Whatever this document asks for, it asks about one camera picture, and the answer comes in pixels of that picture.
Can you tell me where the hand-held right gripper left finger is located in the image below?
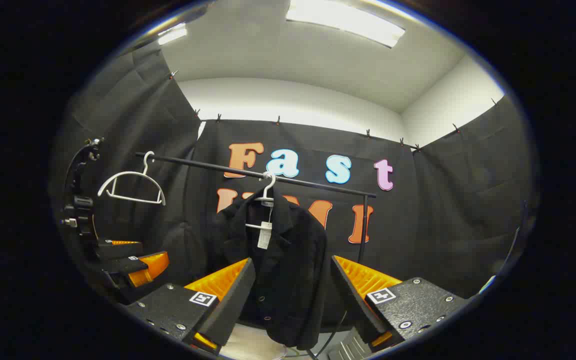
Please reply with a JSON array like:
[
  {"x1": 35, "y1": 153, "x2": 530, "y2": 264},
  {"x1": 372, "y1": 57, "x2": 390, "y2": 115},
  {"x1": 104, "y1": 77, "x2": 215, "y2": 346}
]
[{"x1": 127, "y1": 257, "x2": 257, "y2": 356}]

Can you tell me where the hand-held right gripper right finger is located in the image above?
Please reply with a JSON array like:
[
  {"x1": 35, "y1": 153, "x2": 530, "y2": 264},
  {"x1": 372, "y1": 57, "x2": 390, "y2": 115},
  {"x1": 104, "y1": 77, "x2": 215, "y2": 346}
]
[{"x1": 330, "y1": 255, "x2": 469, "y2": 349}]

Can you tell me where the white laundry hamper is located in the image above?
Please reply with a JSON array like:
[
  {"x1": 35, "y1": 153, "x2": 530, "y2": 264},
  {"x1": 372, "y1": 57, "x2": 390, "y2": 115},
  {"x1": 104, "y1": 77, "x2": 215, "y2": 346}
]
[{"x1": 220, "y1": 324, "x2": 290, "y2": 360}]

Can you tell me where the black jacket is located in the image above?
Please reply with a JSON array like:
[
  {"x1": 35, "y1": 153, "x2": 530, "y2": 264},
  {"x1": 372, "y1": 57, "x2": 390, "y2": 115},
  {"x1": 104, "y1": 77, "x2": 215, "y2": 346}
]
[{"x1": 208, "y1": 187, "x2": 330, "y2": 352}]

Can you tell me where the white plastic hanger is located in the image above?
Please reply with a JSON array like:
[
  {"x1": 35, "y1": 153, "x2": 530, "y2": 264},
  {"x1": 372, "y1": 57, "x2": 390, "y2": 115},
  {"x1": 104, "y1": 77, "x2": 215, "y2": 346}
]
[
  {"x1": 244, "y1": 172, "x2": 277, "y2": 231},
  {"x1": 97, "y1": 151, "x2": 167, "y2": 207}
]

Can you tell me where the black clothes rack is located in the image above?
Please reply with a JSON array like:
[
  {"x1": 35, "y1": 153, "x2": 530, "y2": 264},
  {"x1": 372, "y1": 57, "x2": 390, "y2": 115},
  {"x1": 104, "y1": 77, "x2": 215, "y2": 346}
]
[{"x1": 135, "y1": 151, "x2": 378, "y2": 263}]

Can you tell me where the white paper garment tag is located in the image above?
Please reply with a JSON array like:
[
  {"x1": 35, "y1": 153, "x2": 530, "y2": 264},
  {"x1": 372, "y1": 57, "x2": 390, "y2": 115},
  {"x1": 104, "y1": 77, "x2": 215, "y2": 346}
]
[{"x1": 257, "y1": 221, "x2": 273, "y2": 250}]

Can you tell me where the black backdrop cloth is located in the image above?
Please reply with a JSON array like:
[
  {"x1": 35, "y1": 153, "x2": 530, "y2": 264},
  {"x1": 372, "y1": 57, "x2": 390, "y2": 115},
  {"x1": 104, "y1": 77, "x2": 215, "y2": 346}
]
[{"x1": 50, "y1": 42, "x2": 539, "y2": 313}]

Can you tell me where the row of backdrop clips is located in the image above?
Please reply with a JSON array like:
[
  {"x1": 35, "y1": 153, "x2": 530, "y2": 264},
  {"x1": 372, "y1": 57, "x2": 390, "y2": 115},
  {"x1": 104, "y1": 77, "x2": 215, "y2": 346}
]
[{"x1": 168, "y1": 70, "x2": 502, "y2": 154}]

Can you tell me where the small ceiling light panel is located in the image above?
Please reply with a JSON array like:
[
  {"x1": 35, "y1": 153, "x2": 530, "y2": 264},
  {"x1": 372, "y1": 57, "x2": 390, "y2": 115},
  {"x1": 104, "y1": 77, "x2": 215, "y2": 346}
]
[{"x1": 157, "y1": 22, "x2": 189, "y2": 46}]

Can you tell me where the large ceiling light panel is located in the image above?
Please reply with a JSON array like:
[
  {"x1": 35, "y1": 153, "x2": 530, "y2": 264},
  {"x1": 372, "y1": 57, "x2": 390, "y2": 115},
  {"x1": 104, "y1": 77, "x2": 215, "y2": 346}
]
[{"x1": 285, "y1": 0, "x2": 407, "y2": 49}]

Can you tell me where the black cable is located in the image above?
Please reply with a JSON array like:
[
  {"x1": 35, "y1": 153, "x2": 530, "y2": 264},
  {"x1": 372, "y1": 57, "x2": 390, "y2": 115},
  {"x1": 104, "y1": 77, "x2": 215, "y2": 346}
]
[{"x1": 307, "y1": 310, "x2": 350, "y2": 360}]

